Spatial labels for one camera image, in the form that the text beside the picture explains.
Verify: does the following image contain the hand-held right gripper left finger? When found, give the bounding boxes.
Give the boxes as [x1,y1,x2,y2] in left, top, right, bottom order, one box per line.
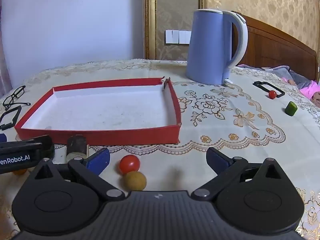
[34,147,126,202]

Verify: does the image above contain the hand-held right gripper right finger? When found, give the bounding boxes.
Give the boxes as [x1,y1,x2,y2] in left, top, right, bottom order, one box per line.
[191,147,285,202]

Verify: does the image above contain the red cardboard box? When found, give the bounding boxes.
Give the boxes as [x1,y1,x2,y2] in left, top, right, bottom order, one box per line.
[14,77,182,146]

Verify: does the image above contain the dark cylindrical vegetable piece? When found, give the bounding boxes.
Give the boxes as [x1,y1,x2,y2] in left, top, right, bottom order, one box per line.
[66,134,88,161]

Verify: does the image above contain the brown longan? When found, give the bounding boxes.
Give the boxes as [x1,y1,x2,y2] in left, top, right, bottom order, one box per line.
[123,171,147,191]

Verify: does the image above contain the lace floral tablecloth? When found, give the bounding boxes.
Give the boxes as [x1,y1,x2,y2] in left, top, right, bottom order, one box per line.
[0,59,320,240]

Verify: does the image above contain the black eyeglasses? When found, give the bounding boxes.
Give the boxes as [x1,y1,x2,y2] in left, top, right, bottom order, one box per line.
[2,85,31,110]

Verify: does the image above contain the green cucumber piece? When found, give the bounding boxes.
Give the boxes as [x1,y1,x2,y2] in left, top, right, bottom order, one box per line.
[285,101,298,117]

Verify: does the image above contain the blue electric kettle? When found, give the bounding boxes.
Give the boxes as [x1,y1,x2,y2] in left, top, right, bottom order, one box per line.
[185,9,249,85]

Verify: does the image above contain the grey blanket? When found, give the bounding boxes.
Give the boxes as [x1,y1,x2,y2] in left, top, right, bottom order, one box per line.
[237,65,310,89]

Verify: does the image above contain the wooden bed headboard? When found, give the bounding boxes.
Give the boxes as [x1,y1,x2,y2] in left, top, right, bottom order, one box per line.
[231,11,319,82]

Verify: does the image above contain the black rectangular frame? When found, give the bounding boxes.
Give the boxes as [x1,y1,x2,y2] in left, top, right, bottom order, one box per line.
[0,105,22,130]
[252,80,285,98]

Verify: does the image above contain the white wall switch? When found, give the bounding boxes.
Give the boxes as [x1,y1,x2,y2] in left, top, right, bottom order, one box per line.
[165,29,192,45]

